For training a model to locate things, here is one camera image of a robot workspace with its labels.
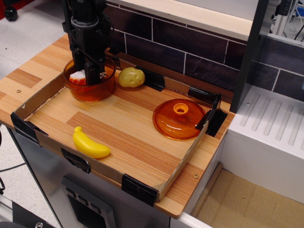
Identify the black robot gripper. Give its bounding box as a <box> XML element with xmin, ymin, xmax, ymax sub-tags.
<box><xmin>70</xmin><ymin>16</ymin><xmax>114</xmax><ymax>86</ymax></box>

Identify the salmon sushi toy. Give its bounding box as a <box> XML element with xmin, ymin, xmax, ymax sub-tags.
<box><xmin>69</xmin><ymin>70</ymin><xmax>86</xmax><ymax>86</ymax></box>

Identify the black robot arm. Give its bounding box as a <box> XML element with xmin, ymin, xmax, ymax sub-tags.
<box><xmin>63</xmin><ymin>0</ymin><xmax>114</xmax><ymax>86</ymax></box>

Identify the orange transparent plastic pot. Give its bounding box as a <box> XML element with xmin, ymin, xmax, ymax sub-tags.
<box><xmin>63</xmin><ymin>56</ymin><xmax>116</xmax><ymax>102</ymax></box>

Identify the orange transparent pot lid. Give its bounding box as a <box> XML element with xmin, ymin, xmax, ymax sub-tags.
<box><xmin>152</xmin><ymin>99</ymin><xmax>207</xmax><ymax>141</ymax></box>

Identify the yellow toy potato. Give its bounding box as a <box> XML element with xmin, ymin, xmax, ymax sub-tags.
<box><xmin>118</xmin><ymin>67</ymin><xmax>145</xmax><ymax>88</ymax></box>

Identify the yellow toy banana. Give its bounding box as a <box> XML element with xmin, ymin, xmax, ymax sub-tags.
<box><xmin>73</xmin><ymin>126</ymin><xmax>110</xmax><ymax>159</ymax></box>

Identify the grey toy oven front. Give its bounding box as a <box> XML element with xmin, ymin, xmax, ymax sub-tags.
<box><xmin>60</xmin><ymin>177</ymin><xmax>117</xmax><ymax>228</ymax></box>

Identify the white toy sink drainboard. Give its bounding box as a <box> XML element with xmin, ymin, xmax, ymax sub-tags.
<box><xmin>220</xmin><ymin>86</ymin><xmax>304</xmax><ymax>203</ymax></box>

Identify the dark grey right post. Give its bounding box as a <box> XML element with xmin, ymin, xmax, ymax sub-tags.
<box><xmin>230</xmin><ymin>0</ymin><xmax>275</xmax><ymax>113</ymax></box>

